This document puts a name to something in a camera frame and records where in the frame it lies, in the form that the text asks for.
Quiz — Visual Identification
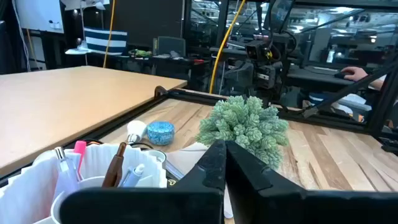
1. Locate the person's forearm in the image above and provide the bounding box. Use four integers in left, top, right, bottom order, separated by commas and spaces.
366, 76, 387, 91

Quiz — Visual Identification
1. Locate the brown pen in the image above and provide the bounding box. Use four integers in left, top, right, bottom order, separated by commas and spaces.
101, 142, 127, 189

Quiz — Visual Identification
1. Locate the whiteboard with black frame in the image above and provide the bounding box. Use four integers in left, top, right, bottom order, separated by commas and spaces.
14, 0, 65, 34

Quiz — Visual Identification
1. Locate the black computer mouse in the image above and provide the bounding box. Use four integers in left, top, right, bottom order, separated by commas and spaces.
334, 70, 352, 80

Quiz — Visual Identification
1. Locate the pink highlighter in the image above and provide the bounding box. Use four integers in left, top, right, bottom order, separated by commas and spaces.
73, 140, 88, 181

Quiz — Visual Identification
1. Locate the green artificial succulent plant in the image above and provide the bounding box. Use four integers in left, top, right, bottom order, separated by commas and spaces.
195, 95, 290, 171

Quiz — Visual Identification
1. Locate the white and blue pen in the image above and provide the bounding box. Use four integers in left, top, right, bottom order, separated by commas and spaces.
119, 164, 146, 188

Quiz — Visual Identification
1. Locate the person's hand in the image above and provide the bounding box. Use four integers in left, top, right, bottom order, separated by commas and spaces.
340, 66, 370, 82

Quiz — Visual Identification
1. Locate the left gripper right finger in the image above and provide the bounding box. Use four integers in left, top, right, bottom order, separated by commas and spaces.
225, 140, 398, 224

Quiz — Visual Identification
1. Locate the green plastic toy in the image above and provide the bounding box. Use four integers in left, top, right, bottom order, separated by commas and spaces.
128, 49, 153, 59

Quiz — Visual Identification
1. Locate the black aluminium table frame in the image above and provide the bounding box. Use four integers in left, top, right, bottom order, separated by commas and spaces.
0, 58, 398, 187

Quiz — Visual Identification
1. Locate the white ribbed pen cup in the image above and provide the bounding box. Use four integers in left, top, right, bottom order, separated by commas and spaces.
0, 142, 169, 224

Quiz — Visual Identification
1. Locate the beige desk top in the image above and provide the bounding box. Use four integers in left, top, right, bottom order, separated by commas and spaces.
0, 65, 188, 179

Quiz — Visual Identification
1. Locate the black office desk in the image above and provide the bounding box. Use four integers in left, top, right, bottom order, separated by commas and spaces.
285, 64, 374, 93

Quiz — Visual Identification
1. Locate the clear plastic pen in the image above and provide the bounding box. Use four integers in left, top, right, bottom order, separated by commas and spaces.
54, 146, 80, 202

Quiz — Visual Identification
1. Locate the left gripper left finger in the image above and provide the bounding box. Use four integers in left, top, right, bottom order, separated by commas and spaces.
58, 139, 227, 224

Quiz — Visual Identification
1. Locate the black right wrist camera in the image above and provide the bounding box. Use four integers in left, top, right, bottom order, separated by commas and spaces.
244, 39, 272, 62

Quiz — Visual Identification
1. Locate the large black screen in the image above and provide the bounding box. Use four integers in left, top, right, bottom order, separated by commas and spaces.
110, 0, 185, 48

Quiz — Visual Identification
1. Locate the navy white striped bag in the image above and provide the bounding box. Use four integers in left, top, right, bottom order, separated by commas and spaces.
83, 26, 128, 57

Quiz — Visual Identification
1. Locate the small white lightbulb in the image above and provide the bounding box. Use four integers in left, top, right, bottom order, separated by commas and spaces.
126, 119, 148, 145

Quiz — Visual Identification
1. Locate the dark grey case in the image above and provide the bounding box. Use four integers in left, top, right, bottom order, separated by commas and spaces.
152, 35, 187, 58

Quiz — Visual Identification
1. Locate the yellow cable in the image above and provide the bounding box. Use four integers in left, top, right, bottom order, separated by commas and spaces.
208, 0, 247, 95
102, 0, 117, 68

